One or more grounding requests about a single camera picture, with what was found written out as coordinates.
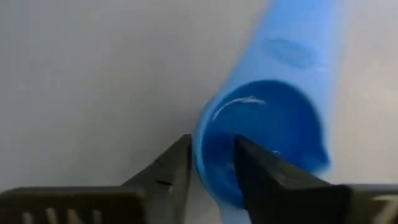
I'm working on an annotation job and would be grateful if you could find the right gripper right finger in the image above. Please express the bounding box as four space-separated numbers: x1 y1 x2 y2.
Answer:
234 135 398 224

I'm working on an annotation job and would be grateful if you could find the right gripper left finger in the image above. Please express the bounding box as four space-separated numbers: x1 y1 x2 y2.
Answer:
0 134 192 224

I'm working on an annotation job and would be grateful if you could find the blue measuring cup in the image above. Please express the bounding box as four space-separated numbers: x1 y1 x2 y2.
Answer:
191 0 348 224

